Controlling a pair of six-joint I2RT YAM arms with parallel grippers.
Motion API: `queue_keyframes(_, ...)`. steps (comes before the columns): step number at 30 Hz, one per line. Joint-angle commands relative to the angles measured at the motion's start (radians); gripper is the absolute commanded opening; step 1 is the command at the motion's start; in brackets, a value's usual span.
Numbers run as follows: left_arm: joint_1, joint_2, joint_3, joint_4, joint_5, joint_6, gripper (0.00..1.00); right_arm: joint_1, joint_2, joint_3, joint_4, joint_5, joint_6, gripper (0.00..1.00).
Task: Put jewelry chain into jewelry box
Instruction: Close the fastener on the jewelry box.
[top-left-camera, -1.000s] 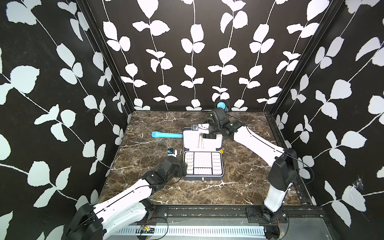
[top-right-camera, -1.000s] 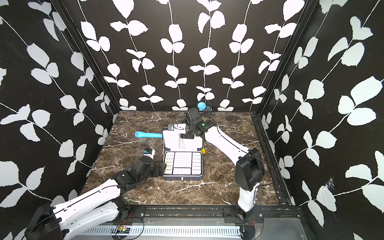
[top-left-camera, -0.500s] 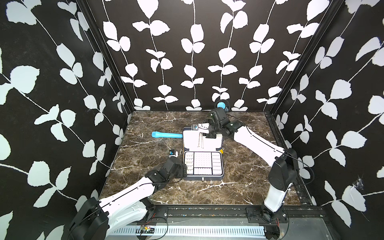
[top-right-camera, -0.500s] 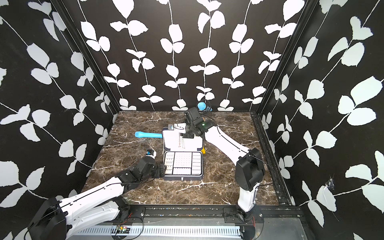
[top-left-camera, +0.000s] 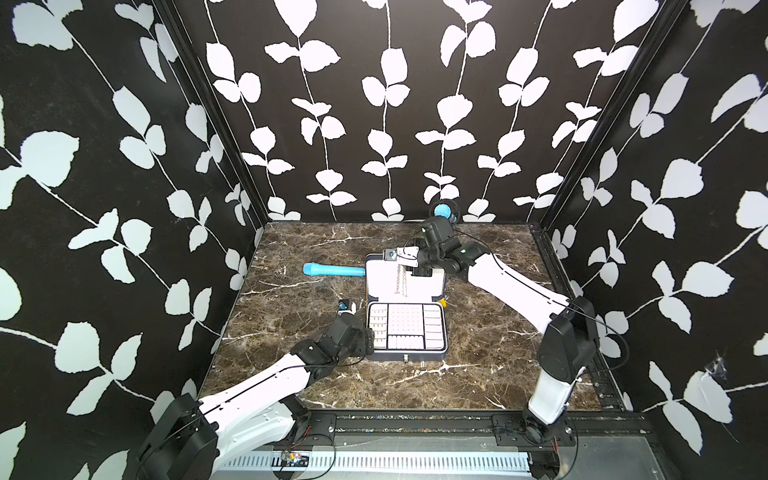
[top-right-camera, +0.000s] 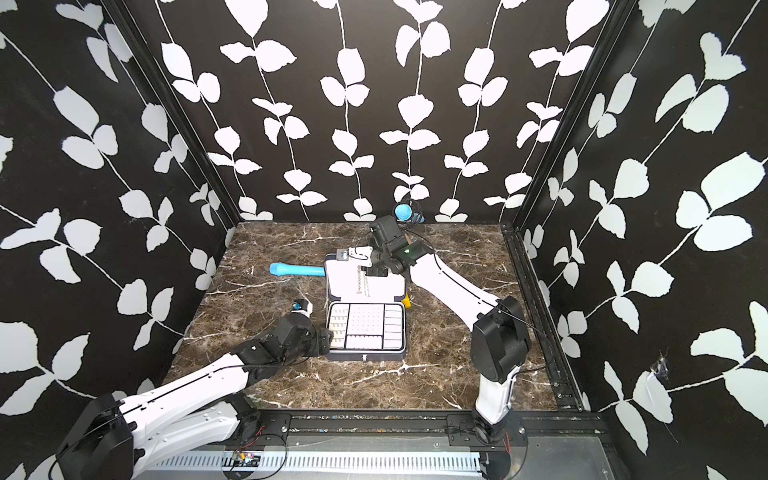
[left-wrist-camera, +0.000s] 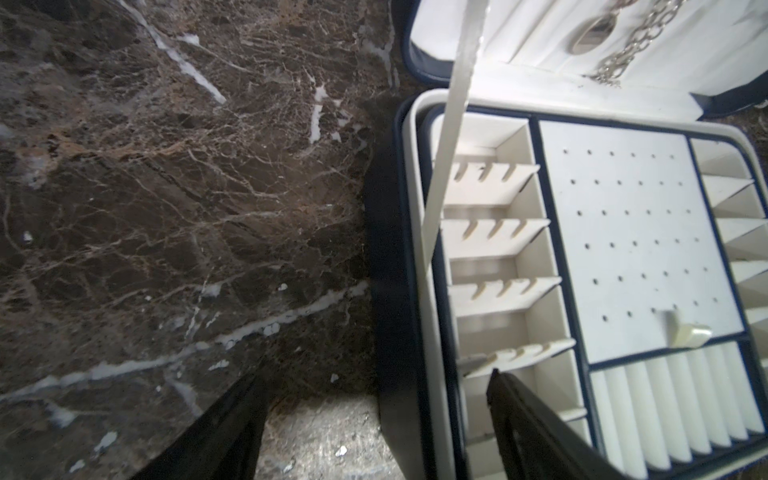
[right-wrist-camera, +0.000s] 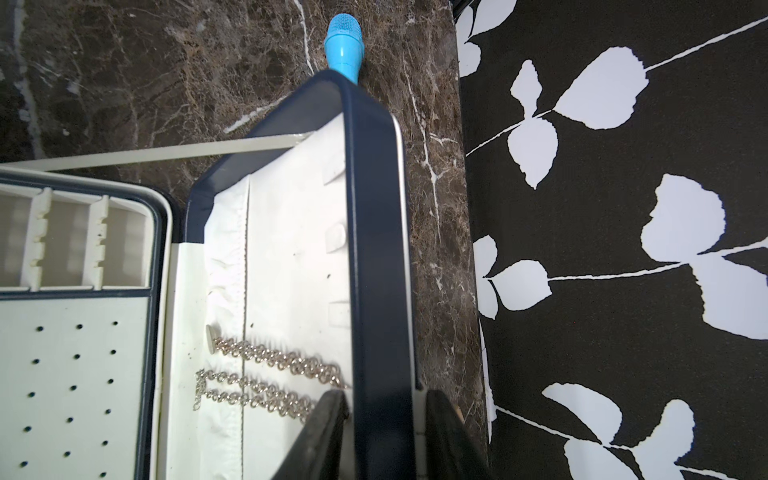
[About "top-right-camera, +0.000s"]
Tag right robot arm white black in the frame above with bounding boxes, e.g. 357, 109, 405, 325
369, 216, 531, 444

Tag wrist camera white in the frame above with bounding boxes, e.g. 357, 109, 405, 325
336, 246, 373, 267
292, 298, 313, 318

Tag white perforated cable duct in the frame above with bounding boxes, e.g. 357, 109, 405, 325
151, 451, 482, 475

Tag blue cylindrical tool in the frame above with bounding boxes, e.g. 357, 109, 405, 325
269, 262, 325, 277

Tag navy jewelry box white lining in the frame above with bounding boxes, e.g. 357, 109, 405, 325
324, 252, 407, 362

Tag blue microphone on tripod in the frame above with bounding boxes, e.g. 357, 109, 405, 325
393, 202, 425, 224

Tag small green circuit board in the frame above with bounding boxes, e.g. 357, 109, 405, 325
231, 452, 260, 469

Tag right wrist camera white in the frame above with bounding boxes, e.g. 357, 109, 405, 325
336, 246, 373, 267

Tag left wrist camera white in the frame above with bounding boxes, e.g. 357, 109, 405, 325
292, 298, 313, 318

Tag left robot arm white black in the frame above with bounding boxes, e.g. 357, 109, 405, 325
49, 310, 334, 479

